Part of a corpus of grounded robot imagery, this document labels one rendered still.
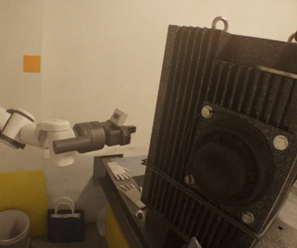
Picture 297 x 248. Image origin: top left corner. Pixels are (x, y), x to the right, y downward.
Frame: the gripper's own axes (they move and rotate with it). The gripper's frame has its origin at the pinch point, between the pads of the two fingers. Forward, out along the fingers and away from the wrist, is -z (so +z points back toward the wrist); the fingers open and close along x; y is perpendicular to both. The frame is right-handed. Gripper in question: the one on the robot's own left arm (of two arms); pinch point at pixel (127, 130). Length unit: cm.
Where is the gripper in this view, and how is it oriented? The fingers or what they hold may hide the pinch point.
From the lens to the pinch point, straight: 71.0
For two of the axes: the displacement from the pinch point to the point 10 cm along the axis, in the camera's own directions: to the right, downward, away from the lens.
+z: -7.5, 1.3, -6.4
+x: 6.4, 3.5, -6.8
